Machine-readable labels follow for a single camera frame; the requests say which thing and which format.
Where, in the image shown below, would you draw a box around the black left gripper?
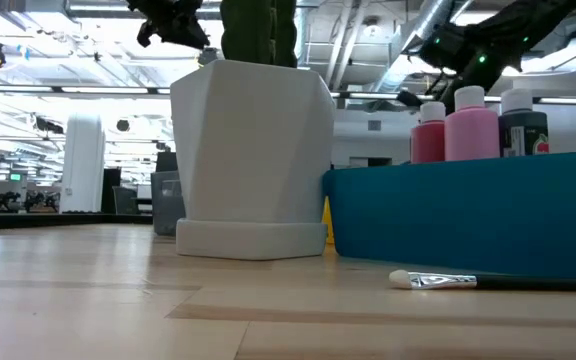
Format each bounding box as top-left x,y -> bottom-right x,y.
126,0 -> 213,51

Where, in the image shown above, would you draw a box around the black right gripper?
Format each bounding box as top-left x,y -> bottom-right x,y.
417,22 -> 502,115

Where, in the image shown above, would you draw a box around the pink paint bottle white cap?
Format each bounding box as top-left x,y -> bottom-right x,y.
443,85 -> 501,162

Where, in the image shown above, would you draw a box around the red paint bottle white cap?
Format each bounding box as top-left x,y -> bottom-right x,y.
410,101 -> 447,165

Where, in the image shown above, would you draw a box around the dark green paint bottle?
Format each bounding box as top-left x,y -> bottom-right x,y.
497,88 -> 550,158

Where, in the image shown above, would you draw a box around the paintbrush white tip silver ferrule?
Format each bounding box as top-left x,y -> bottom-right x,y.
388,269 -> 576,293

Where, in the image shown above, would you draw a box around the green cactus plant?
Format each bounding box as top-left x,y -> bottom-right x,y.
220,0 -> 299,69

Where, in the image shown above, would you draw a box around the long ceiling light strip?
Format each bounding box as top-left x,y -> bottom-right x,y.
0,83 -> 576,106

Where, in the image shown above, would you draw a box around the dark background screen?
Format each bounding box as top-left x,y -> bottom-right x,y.
155,151 -> 179,174

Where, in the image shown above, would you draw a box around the teal plastic bin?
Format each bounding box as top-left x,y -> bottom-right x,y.
321,151 -> 576,281

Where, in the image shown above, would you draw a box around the white faceted plant pot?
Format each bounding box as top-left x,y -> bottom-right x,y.
170,58 -> 337,225

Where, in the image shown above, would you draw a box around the white pillar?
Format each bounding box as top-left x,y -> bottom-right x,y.
59,117 -> 106,214

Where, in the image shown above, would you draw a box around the grey plastic container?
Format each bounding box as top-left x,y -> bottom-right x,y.
150,170 -> 187,237

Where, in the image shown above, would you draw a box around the white pot saucer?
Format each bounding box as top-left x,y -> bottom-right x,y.
175,218 -> 329,261

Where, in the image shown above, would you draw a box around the silver ventilation duct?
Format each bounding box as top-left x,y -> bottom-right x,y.
367,0 -> 474,94

